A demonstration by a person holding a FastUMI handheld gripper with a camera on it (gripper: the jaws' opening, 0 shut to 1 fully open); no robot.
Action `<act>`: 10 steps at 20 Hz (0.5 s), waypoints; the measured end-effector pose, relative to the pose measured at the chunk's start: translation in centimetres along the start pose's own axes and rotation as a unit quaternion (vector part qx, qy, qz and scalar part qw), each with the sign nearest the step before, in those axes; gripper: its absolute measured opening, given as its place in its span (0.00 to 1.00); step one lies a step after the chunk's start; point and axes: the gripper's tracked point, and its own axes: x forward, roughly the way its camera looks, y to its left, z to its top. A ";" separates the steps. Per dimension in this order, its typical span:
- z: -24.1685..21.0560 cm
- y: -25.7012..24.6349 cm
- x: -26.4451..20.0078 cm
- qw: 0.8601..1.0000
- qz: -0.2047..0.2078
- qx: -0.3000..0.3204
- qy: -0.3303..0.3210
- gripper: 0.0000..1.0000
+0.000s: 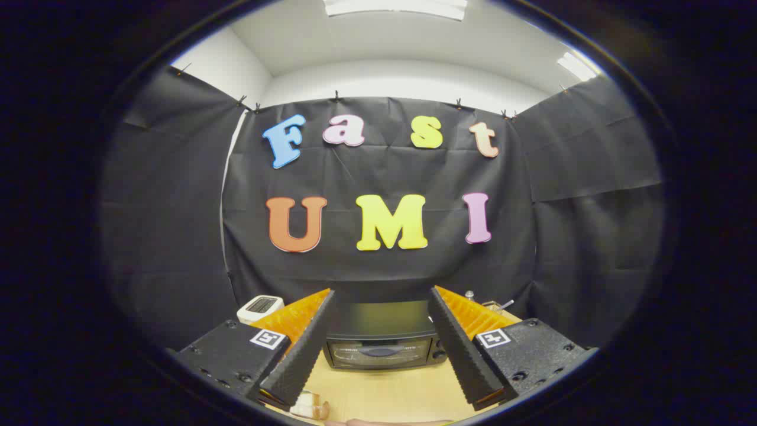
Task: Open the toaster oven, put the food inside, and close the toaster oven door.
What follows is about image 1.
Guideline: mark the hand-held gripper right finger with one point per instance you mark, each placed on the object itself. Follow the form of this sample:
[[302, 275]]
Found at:
[[458, 349]]

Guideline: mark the toasted bread sandwich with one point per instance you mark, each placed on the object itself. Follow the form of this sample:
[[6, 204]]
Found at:
[[318, 409]]

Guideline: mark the white pop-up toaster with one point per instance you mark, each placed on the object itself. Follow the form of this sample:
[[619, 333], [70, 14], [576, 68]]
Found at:
[[259, 307]]

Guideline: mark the small ceiling light panel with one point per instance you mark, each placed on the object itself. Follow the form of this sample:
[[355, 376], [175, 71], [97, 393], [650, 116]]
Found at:
[[576, 67]]

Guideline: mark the black toaster oven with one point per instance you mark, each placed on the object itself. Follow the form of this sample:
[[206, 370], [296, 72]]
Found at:
[[378, 322]]

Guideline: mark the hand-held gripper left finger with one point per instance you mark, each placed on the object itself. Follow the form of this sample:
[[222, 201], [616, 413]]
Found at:
[[304, 349]]

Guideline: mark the wide ceiling light panel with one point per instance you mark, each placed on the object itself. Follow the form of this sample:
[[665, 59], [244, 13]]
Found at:
[[395, 7]]

